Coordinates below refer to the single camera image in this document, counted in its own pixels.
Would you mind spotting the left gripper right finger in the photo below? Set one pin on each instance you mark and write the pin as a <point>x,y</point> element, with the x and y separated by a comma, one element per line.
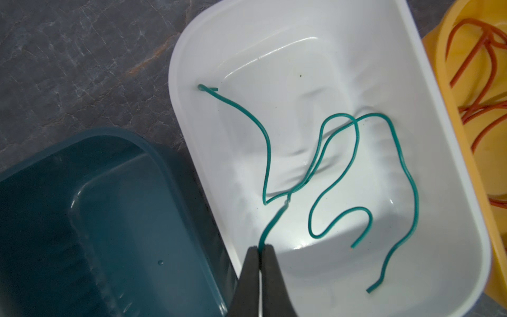
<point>275,298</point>

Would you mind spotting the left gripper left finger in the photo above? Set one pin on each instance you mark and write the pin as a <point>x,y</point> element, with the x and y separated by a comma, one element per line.
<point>246,299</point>

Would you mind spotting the dark teal plastic bin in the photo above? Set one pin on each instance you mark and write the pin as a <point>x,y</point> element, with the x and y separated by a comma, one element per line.
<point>107,223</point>

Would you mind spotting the white plastic bin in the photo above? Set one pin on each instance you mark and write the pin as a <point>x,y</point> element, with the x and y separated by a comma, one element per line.
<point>390,224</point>

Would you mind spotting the yellow plastic bin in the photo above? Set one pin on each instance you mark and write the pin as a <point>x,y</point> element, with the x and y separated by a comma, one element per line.
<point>467,51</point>

